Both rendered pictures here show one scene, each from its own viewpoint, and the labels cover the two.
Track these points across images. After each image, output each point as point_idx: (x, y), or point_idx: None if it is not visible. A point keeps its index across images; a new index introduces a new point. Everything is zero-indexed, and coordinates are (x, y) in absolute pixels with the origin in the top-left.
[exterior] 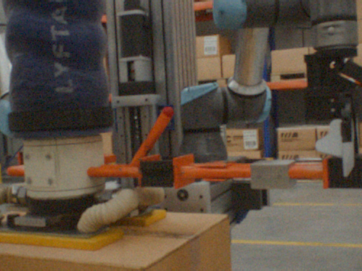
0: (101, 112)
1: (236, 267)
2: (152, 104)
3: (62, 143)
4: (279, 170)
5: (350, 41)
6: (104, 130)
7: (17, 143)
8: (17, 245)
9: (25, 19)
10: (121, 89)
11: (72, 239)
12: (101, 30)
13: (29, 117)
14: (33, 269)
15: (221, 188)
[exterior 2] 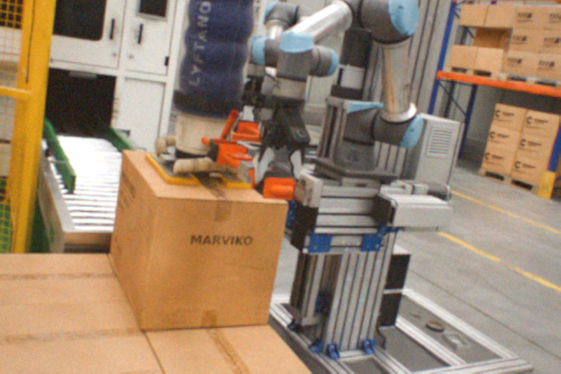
0: (215, 103)
1: (548, 324)
2: (346, 109)
3: (189, 116)
4: (245, 170)
5: (284, 95)
6: (216, 115)
7: (458, 120)
8: (152, 169)
9: (186, 34)
10: (330, 89)
11: (164, 174)
12: (232, 47)
13: (175, 95)
14: (140, 182)
15: (349, 193)
